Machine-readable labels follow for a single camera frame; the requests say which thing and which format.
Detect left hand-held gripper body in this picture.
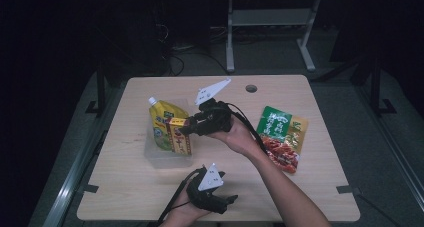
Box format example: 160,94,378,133
185,162,235,215

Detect floor cables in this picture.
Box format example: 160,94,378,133
154,22,232,77

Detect person's left hand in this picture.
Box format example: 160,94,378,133
162,186,212,227

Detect person's right hand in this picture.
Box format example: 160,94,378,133
207,114,265,159

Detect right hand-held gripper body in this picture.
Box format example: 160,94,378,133
187,77,235,137

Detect green and red snack packet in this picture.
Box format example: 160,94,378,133
255,105,310,174

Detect left hand-held gripper cable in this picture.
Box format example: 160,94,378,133
155,167,206,225

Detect right hand-held gripper cable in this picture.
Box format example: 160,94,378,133
223,102,269,155

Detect black metal stand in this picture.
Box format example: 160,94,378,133
85,62,108,117
369,55,398,117

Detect red and gold box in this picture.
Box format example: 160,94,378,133
165,117,194,157

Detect clear plastic container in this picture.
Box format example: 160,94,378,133
143,98,197,170

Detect aluminium rail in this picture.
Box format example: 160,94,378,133
353,83,424,203
41,129,111,227

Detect yellow spout pouch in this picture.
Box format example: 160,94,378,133
147,96,191,153

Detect white metal table frame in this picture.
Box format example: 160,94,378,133
225,0,323,74

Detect hand-held gripper cable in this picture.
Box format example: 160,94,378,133
155,167,206,225
223,102,269,155

